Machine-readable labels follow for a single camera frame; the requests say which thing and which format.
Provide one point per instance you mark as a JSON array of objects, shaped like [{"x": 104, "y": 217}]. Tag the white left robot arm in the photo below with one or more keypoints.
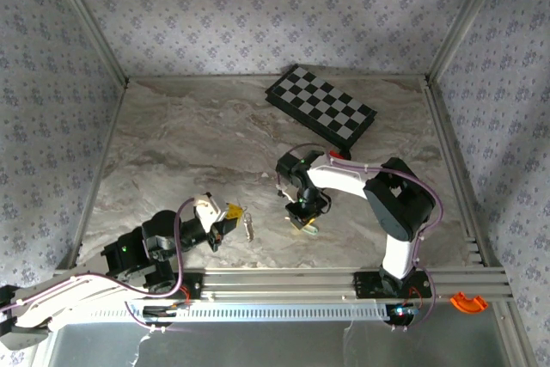
[{"x": 51, "y": 302}]

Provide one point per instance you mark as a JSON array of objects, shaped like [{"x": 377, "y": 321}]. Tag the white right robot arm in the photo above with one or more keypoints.
[{"x": 399, "y": 203}]

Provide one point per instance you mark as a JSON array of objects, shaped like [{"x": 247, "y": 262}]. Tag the red toy brick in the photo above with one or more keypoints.
[{"x": 337, "y": 154}]

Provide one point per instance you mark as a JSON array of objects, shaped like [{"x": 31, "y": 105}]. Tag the folded black chessboard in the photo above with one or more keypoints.
[{"x": 322, "y": 100}]

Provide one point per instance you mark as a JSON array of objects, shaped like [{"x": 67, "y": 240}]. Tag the shiny metal sheet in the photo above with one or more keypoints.
[{"x": 258, "y": 347}]

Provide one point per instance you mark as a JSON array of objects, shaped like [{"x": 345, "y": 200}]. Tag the small circuit board with LEDs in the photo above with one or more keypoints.
[{"x": 401, "y": 312}]

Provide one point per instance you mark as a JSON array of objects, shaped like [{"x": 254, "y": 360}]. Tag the orange curved plastic piece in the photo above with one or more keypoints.
[{"x": 468, "y": 303}]

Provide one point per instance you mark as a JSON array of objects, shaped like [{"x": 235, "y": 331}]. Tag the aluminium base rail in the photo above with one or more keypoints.
[{"x": 279, "y": 283}]

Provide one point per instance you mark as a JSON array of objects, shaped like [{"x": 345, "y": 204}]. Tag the aluminium side rail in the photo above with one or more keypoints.
[
  {"x": 455, "y": 160},
  {"x": 99, "y": 160}
]

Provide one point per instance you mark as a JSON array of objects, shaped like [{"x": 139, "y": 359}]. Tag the aluminium frame post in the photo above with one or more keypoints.
[
  {"x": 86, "y": 19},
  {"x": 468, "y": 19}
]

